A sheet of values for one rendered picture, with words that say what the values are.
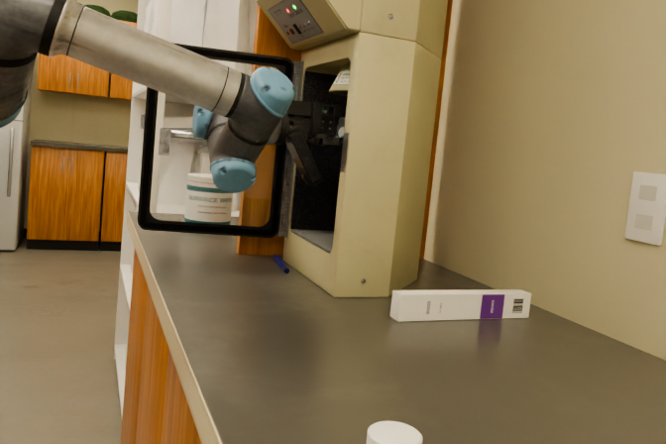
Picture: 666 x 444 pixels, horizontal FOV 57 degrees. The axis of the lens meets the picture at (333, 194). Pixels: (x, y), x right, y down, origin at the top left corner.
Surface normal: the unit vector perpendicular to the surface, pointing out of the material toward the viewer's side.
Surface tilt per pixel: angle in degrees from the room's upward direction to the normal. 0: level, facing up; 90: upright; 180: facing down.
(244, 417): 0
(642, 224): 90
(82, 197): 90
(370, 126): 90
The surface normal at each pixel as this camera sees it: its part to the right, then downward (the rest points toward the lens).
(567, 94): -0.93, -0.06
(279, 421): 0.10, -0.99
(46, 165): 0.37, 0.11
